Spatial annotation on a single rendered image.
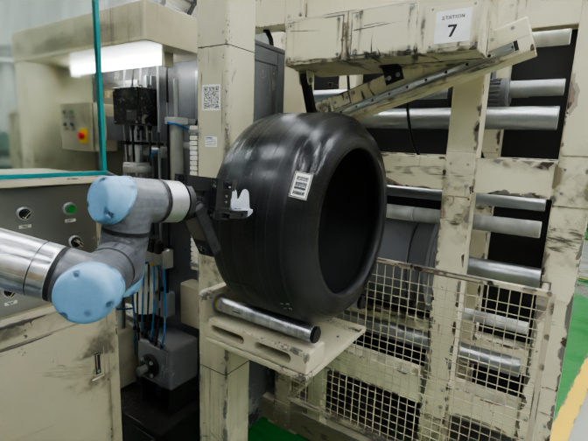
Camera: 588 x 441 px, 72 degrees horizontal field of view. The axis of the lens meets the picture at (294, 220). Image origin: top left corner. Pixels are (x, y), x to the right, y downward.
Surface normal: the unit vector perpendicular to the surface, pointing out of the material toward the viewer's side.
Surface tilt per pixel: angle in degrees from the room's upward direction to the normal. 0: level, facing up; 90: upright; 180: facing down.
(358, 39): 90
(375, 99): 90
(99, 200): 83
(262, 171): 60
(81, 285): 90
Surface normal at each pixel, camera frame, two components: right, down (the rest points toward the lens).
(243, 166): -0.47, -0.37
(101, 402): 0.83, 0.13
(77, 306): 0.15, 0.19
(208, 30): -0.56, 0.14
